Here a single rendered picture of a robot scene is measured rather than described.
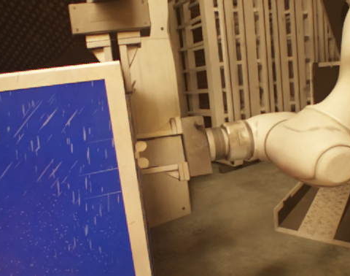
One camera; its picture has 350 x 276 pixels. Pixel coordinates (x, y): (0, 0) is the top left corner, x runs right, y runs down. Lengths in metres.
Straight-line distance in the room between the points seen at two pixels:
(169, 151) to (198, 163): 1.35
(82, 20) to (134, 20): 0.08
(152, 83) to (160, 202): 0.79
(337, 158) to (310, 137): 0.05
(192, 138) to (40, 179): 0.32
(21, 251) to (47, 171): 0.14
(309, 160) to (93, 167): 0.34
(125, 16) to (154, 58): 1.41
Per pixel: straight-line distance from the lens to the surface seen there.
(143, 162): 0.65
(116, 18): 0.53
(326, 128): 0.54
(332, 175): 0.52
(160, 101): 1.92
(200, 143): 0.64
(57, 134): 0.47
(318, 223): 1.94
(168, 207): 2.07
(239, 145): 0.65
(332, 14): 2.97
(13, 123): 0.48
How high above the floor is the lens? 0.91
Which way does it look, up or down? 10 degrees down
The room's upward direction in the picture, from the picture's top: 7 degrees counter-clockwise
